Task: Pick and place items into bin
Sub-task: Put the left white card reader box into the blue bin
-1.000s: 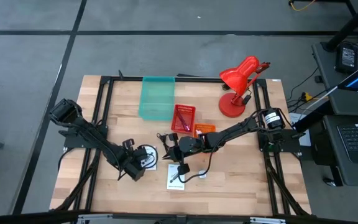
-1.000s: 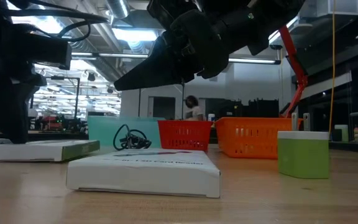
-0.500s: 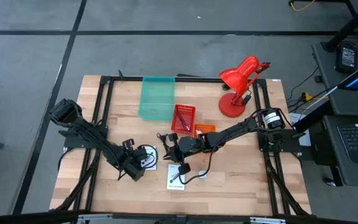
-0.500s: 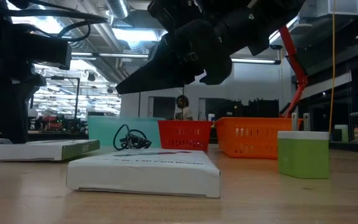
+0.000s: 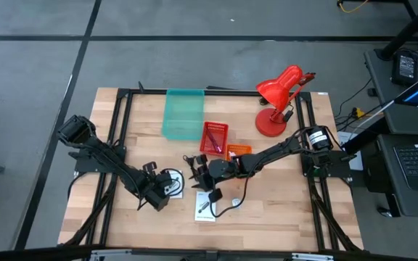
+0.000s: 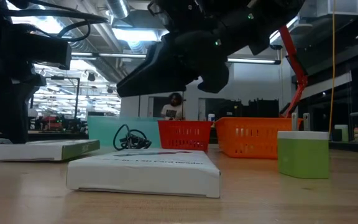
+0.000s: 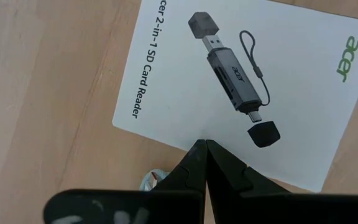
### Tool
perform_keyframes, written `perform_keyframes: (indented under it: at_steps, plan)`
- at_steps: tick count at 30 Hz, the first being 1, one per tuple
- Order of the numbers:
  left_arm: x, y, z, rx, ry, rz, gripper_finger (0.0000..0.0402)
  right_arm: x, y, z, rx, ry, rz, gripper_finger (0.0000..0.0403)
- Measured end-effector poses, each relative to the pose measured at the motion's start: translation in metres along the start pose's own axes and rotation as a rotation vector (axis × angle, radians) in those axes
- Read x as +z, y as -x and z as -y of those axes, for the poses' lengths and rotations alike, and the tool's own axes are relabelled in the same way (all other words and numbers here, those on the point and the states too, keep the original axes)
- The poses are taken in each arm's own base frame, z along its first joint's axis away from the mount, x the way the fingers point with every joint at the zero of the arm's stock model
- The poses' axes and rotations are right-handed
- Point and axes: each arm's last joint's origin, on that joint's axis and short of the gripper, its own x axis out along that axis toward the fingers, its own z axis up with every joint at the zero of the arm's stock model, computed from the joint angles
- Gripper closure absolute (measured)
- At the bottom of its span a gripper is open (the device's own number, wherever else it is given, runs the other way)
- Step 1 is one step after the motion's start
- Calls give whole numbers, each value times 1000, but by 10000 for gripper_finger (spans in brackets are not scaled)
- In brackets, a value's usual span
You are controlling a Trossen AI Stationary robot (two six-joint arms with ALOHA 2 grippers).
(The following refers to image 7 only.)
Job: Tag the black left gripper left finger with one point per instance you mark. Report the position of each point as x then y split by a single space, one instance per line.
120 208

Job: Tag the white card reader box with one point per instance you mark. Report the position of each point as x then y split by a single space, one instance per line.
179 77

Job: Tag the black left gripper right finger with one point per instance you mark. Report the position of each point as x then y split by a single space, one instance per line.
275 208

